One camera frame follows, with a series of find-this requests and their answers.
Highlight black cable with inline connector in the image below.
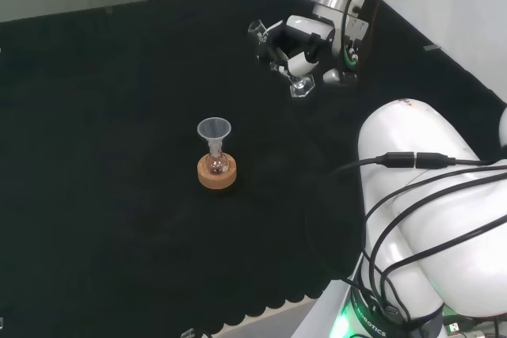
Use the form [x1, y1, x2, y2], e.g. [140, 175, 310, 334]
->
[328, 150, 507, 177]

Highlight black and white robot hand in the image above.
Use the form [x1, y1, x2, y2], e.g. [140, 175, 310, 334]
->
[255, 13, 360, 86]

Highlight cork ring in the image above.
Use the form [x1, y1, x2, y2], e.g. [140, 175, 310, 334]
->
[196, 154, 238, 191]

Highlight black bench cloth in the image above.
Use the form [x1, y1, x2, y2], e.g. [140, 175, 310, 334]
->
[0, 0, 507, 338]

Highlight clear plastic funnel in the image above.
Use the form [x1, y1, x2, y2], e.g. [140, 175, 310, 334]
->
[196, 116, 234, 150]

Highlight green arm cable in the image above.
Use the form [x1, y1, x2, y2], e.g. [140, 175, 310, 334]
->
[342, 0, 507, 72]

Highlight small round-bottom glass flask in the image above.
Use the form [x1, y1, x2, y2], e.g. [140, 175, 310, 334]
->
[205, 143, 230, 175]

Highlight clear graduated cylinder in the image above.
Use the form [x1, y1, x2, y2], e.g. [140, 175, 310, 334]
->
[248, 19, 316, 98]

